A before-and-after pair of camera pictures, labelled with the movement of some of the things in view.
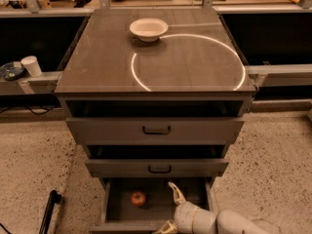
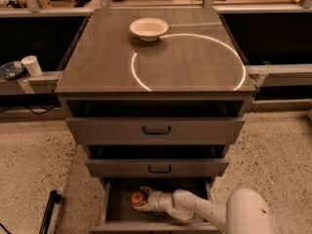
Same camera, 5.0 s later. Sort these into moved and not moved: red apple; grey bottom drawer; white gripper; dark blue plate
Moved: white gripper
Not moved: red apple; grey bottom drawer; dark blue plate
